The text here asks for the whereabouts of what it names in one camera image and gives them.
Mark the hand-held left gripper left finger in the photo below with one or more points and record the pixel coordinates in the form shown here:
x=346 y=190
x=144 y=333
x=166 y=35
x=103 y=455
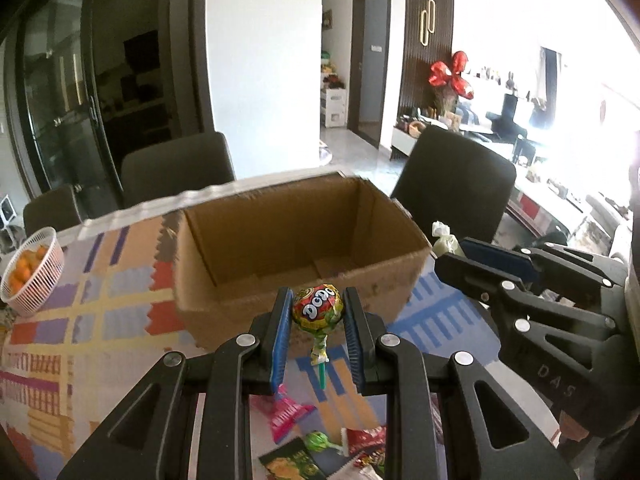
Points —
x=280 y=340

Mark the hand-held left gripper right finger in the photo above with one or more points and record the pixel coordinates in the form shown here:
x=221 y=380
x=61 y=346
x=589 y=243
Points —
x=352 y=340

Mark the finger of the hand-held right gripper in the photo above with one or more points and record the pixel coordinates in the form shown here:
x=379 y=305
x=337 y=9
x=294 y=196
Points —
x=470 y=275
x=500 y=260

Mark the red yellow lollipop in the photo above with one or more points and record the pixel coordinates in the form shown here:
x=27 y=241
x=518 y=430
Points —
x=315 y=310

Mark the brown cardboard box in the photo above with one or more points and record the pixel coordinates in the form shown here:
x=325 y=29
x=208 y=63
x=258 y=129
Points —
x=280 y=240

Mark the pink snack packet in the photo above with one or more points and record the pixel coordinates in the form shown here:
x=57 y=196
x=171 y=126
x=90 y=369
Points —
x=287 y=412

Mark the wide dark dining chair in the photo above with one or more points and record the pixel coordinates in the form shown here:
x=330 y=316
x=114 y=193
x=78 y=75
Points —
x=455 y=180

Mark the red snack packet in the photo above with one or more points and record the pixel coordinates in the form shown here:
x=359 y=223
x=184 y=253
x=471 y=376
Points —
x=367 y=439

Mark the green wrapped lollipop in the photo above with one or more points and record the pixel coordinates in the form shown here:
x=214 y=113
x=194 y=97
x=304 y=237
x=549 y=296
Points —
x=315 y=441

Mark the black green snack packet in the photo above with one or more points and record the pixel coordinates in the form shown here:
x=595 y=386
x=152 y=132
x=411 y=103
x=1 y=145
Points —
x=290 y=465

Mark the white snack packet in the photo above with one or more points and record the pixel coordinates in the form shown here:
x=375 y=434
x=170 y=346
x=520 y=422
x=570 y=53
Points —
x=350 y=474

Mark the dark slatted wooden cabinet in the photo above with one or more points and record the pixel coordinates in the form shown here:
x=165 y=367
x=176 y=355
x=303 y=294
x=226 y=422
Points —
x=415 y=85

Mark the red foil flower balloon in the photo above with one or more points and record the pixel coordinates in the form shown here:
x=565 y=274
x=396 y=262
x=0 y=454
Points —
x=442 y=72

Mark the white storage drawers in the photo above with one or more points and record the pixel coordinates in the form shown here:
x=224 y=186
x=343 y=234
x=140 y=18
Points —
x=334 y=107

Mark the dark brown door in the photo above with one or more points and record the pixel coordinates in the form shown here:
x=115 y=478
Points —
x=372 y=60

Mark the white plastic basket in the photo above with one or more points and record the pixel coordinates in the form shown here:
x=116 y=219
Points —
x=42 y=285

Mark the small dark dining chair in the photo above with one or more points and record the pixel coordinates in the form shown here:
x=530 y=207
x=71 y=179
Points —
x=52 y=210

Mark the pile of oranges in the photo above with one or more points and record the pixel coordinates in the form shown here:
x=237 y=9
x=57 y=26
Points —
x=25 y=265

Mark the black framed glass door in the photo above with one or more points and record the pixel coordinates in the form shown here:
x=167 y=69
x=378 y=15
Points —
x=60 y=85

